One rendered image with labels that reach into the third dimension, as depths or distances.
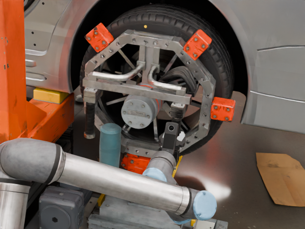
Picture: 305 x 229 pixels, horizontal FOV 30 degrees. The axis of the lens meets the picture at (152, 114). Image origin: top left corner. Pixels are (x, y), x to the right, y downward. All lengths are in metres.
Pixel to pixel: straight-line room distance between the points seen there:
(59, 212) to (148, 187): 0.86
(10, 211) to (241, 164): 2.22
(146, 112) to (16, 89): 0.50
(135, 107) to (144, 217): 0.68
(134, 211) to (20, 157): 1.23
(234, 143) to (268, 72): 1.58
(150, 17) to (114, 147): 0.55
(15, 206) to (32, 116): 0.81
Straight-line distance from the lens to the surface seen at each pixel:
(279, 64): 2.37
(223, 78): 2.34
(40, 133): 2.49
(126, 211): 2.74
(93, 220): 2.78
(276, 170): 3.65
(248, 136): 4.03
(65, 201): 2.49
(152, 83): 2.12
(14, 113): 2.21
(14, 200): 1.69
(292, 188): 3.52
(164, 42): 2.25
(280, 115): 2.45
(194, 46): 2.23
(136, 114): 2.23
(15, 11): 2.10
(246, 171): 3.61
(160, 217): 2.72
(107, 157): 2.38
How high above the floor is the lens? 1.84
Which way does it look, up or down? 26 degrees down
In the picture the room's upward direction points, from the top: 5 degrees clockwise
